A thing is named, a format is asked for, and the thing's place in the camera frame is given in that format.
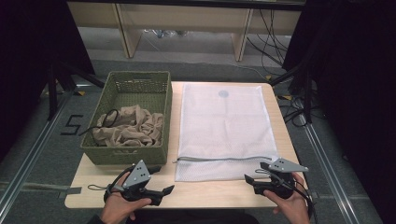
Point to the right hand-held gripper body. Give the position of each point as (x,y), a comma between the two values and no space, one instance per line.
(285,166)

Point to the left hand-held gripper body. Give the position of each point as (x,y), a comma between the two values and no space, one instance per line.
(137,175)

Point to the green woven basket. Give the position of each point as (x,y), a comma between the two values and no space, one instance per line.
(124,157)

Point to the beige garment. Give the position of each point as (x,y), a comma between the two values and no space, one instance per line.
(130,130)

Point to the white mesh laundry bag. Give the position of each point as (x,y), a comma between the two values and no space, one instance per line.
(224,130)

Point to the person's left hand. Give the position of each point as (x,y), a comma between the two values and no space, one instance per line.
(116,210)

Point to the person's right hand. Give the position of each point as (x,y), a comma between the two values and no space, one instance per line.
(294,208)

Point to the person's dark clothing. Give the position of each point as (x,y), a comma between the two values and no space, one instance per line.
(193,218)

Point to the black metal stand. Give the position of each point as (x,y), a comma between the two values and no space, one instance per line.
(308,93)
(52,93)

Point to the black curtain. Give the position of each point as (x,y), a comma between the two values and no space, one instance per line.
(28,62)
(358,93)

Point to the clear plastic clutter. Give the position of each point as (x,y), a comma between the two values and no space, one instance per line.
(165,32)

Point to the light wooden desk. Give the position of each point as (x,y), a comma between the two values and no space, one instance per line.
(186,18)

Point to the metal floor rail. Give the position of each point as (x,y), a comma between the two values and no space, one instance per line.
(28,161)
(330,174)

